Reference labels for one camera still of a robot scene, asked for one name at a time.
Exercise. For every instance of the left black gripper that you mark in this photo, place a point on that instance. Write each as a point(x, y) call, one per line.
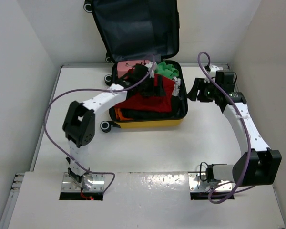
point(154, 90)

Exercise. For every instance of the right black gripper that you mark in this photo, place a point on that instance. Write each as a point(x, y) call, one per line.
point(199, 84)

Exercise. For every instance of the red garment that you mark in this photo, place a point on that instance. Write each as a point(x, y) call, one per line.
point(156, 104)

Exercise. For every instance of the newspaper print cloth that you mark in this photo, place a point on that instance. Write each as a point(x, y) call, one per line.
point(177, 84)

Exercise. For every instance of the green towel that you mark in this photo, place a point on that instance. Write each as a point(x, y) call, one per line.
point(167, 70)

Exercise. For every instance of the black garment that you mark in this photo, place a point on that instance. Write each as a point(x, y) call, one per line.
point(145, 115)

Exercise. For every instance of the pink vanity case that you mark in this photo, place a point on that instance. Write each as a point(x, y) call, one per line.
point(125, 66)

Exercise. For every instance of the orange patterned scarf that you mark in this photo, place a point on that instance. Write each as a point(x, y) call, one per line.
point(119, 115)

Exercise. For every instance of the yellow suitcase with dark lining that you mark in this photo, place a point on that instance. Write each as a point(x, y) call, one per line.
point(131, 30)

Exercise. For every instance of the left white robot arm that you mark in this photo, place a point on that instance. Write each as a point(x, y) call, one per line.
point(79, 123)

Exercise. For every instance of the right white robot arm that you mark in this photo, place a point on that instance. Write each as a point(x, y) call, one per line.
point(258, 164)

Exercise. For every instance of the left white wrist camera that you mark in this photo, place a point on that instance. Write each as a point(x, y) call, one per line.
point(151, 68)

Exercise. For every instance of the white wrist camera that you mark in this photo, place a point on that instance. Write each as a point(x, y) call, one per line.
point(212, 69)
point(151, 68)

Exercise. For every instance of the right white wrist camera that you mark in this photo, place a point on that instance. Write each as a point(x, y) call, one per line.
point(212, 69)

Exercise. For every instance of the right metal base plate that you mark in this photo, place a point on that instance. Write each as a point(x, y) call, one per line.
point(198, 185)

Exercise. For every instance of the metal base plate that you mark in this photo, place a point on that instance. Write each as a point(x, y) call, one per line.
point(198, 185)
point(89, 183)

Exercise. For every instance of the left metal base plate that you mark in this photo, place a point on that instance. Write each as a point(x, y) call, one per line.
point(89, 183)

